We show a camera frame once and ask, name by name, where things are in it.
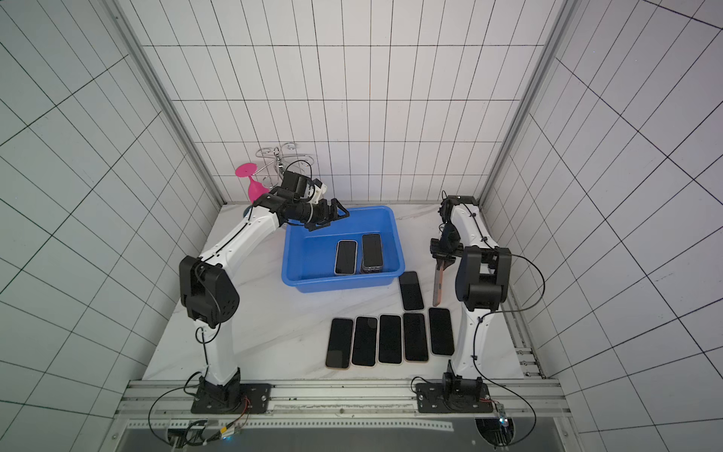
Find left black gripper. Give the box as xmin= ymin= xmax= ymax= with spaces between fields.
xmin=293 ymin=198 xmax=350 ymax=232

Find black phone stack under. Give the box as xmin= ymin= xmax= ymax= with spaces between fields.
xmin=432 ymin=259 xmax=448 ymax=307

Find black phone removed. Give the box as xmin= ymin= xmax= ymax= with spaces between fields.
xmin=402 ymin=313 xmax=429 ymax=363
xmin=351 ymin=316 xmax=378 ymax=366
xmin=325 ymin=318 xmax=354 ymax=369
xmin=334 ymin=240 xmax=358 ymax=276
xmin=378 ymin=315 xmax=403 ymax=365

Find black phone stack top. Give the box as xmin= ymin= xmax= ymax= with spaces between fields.
xmin=398 ymin=271 xmax=425 ymax=311

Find black phone stack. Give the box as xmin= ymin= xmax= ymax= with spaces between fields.
xmin=361 ymin=234 xmax=384 ymax=273
xmin=398 ymin=271 xmax=425 ymax=311

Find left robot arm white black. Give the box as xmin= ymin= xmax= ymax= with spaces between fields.
xmin=179 ymin=188 xmax=349 ymax=411

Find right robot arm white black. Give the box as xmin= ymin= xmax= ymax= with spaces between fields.
xmin=430 ymin=195 xmax=511 ymax=405

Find blue plastic storage box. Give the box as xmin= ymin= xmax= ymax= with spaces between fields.
xmin=282 ymin=205 xmax=405 ymax=293

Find pink wine glass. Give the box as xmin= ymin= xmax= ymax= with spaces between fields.
xmin=235 ymin=162 xmax=269 ymax=203

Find right electronics board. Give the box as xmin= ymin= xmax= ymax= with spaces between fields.
xmin=483 ymin=401 xmax=515 ymax=446

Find electronics board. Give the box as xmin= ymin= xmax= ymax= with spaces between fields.
xmin=166 ymin=419 xmax=245 ymax=448
xmin=483 ymin=401 xmax=515 ymax=446

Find left electronics board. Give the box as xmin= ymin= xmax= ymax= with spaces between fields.
xmin=166 ymin=419 xmax=245 ymax=448

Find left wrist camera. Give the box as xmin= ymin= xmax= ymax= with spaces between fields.
xmin=280 ymin=169 xmax=327 ymax=205

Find silver wire glass rack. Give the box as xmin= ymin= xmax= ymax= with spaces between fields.
xmin=254 ymin=142 xmax=314 ymax=188

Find right base cable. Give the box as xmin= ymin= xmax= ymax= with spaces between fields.
xmin=409 ymin=252 xmax=548 ymax=447

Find base cable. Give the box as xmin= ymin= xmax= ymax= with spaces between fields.
xmin=148 ymin=324 xmax=250 ymax=447
xmin=409 ymin=252 xmax=548 ymax=447

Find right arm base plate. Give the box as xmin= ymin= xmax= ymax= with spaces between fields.
xmin=413 ymin=380 xmax=493 ymax=414

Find aluminium mounting rail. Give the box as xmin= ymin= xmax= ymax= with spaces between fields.
xmin=115 ymin=377 xmax=572 ymax=431

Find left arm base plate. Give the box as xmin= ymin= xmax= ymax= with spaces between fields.
xmin=191 ymin=382 xmax=272 ymax=414

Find left base cable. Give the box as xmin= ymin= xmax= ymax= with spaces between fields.
xmin=148 ymin=324 xmax=250 ymax=447

